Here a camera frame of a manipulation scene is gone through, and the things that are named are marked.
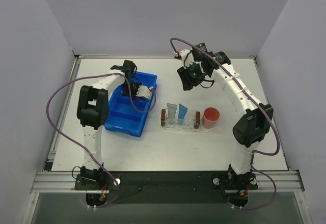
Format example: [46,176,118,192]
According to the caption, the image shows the clear textured oval tray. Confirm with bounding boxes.
[158,109,216,133]

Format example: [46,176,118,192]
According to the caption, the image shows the blue toothpaste tube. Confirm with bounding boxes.
[178,104,188,124]

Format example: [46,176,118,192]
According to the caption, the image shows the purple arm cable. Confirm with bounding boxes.
[169,37,281,211]
[46,73,156,208]

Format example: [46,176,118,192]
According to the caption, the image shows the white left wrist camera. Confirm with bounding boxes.
[136,85,155,100]

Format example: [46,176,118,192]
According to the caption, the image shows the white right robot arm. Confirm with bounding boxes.
[174,43,274,183]

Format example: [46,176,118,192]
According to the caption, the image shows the white toothpaste tube green cap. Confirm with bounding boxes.
[167,103,178,123]

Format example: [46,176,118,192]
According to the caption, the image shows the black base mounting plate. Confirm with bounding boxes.
[74,171,258,206]

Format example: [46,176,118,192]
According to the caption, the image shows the clear holder with wooden ends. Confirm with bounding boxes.
[160,108,202,130]

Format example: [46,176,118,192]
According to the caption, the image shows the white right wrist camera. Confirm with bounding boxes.
[174,49,195,69]

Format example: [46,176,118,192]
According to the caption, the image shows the blue plastic divided bin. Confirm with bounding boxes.
[104,85,153,137]

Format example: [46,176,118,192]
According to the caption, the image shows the pink plastic cup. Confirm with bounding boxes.
[202,107,220,129]

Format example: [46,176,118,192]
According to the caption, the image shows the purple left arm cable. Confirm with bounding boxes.
[46,73,156,208]

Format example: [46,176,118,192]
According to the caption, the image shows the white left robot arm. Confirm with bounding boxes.
[77,60,141,189]

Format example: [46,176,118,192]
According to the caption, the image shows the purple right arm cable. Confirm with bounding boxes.
[169,37,281,211]

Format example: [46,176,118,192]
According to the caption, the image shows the aluminium front rail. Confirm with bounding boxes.
[30,171,305,193]

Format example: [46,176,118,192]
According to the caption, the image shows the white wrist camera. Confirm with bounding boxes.
[174,49,195,69]
[136,85,155,100]

